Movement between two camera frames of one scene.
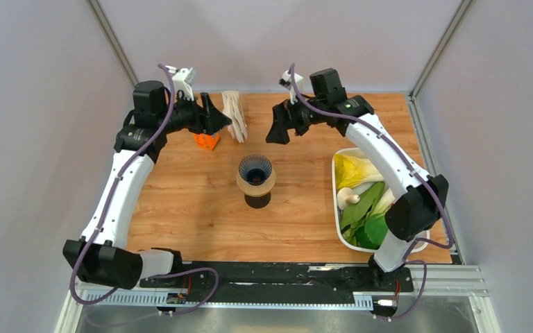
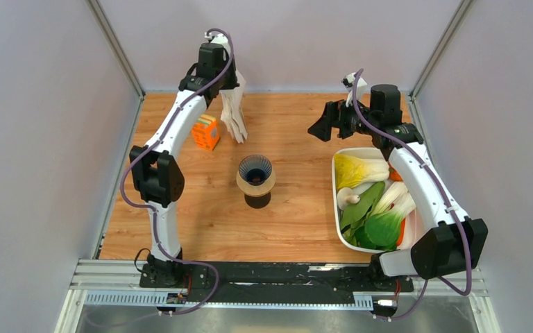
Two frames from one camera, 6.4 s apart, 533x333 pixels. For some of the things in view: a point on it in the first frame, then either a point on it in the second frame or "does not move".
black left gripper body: (184, 116) → (228, 80)
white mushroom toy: (346, 196) does not move
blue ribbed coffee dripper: (255, 169) does not move
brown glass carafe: (257, 202) does not move
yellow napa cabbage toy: (350, 171) does not move
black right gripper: (285, 118) → (322, 128)
